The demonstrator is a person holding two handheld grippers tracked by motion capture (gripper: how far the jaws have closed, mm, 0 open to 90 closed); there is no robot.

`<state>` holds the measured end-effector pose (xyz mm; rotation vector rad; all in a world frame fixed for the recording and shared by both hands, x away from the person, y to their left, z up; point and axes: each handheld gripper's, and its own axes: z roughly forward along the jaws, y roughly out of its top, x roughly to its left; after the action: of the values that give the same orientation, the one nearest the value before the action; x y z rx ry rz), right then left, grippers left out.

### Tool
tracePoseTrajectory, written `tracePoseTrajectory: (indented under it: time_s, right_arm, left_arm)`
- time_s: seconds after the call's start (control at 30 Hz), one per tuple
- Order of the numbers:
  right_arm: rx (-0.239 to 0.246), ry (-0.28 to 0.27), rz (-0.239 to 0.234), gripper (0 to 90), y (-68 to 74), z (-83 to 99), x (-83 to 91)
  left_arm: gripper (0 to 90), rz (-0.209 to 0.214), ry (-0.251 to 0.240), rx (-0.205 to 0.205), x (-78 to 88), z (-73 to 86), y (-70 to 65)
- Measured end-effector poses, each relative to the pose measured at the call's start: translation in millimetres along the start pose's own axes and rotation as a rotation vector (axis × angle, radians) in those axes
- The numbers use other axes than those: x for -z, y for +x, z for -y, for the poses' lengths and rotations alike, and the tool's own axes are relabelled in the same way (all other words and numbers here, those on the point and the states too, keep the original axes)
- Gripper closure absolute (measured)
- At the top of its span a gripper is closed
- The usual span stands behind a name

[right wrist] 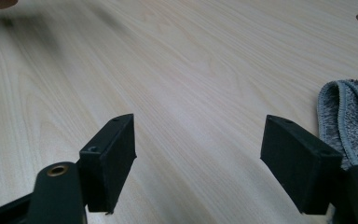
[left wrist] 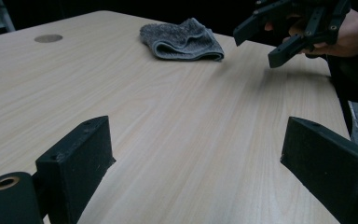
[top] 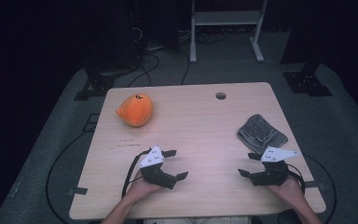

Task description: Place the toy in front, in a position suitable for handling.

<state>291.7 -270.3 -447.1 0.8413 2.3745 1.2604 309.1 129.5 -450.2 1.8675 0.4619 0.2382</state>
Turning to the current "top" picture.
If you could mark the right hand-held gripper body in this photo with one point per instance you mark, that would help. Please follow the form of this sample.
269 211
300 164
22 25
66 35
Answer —
272 172

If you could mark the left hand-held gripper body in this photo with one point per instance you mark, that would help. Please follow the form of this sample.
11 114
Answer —
155 175

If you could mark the grey cloth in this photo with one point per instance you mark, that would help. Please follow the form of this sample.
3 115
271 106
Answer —
261 133

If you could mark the orange plush toy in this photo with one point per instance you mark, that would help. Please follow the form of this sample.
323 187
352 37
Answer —
135 109

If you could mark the person's left hand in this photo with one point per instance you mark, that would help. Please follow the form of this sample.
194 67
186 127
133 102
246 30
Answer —
143 188

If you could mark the person's right hand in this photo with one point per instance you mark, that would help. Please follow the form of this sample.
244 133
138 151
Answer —
287 191

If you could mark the black tape strip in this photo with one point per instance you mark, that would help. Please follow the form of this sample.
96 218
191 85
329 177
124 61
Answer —
78 191
313 184

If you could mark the black stand base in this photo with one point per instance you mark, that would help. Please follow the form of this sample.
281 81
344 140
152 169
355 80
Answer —
307 83
101 84

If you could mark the white metal stand frame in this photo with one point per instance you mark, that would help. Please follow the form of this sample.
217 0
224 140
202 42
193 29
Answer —
227 18

